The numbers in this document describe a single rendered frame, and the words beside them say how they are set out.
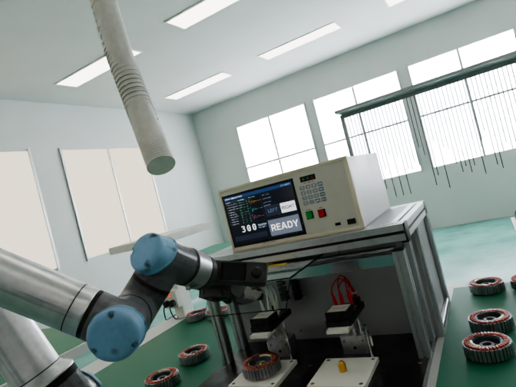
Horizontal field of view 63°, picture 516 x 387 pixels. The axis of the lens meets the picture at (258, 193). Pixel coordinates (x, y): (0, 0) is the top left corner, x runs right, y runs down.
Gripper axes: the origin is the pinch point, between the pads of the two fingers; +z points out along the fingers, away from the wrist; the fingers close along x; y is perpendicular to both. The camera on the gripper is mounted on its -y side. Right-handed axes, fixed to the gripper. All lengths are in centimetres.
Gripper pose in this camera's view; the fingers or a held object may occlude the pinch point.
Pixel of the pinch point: (260, 290)
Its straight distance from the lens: 100.9
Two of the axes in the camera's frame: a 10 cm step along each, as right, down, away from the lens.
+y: -8.5, 2.2, 4.9
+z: 5.3, 3.8, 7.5
